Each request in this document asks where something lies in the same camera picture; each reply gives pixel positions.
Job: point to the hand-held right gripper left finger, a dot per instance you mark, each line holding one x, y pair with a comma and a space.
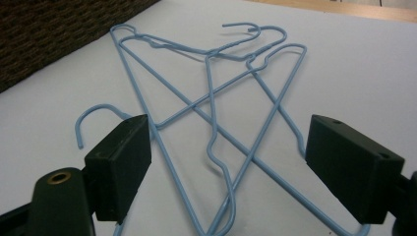
118, 167

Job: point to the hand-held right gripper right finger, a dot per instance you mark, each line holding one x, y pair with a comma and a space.
354, 170

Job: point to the brown woven basket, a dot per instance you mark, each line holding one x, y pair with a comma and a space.
49, 32

